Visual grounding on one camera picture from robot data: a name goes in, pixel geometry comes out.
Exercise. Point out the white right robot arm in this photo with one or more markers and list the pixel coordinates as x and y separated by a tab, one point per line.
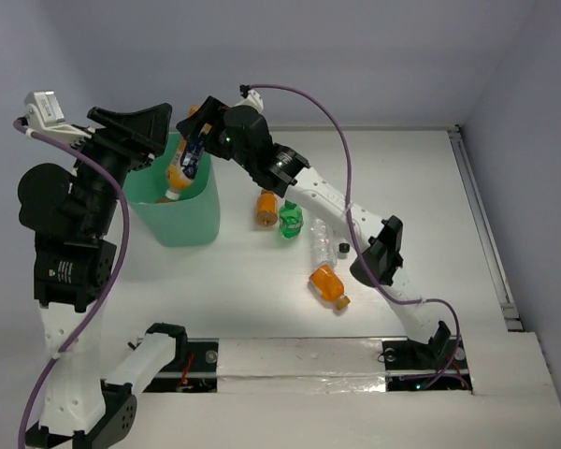
240	133

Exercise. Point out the orange juice bottle gold cap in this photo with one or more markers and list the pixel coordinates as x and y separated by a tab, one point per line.
266	209

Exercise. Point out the orange blue label drink bottle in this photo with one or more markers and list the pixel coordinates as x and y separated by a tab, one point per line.
182	169

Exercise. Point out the aluminium table edge rail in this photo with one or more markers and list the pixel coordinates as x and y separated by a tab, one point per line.
491	255

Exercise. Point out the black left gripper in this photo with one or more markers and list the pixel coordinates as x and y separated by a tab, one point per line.
122	141

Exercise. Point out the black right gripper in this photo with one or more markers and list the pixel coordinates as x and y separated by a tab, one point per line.
213	111

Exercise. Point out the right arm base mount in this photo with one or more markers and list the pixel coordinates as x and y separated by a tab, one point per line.
439	365

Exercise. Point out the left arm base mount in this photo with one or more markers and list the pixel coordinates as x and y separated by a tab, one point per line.
192	368

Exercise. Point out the clear crushed water bottle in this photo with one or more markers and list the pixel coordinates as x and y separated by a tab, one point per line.
322	249

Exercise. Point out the silver foil tape strip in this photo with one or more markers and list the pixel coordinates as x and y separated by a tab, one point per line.
300	366

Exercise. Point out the small orange juice bottle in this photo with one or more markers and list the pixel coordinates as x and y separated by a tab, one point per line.
329	287

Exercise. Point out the green plastic bin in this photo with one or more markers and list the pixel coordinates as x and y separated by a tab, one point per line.
193	220

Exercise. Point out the clear bottle black cap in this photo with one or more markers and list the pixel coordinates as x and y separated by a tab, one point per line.
344	247

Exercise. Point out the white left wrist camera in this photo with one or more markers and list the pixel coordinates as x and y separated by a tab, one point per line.
44	114

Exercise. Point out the green plastic soda bottle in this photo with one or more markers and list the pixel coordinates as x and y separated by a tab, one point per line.
291	219

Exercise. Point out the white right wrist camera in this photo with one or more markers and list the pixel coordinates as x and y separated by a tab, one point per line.
251	98

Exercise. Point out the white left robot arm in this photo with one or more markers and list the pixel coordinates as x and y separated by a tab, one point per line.
70	212

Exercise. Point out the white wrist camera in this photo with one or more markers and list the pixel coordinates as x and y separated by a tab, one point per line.
44	114
251	98

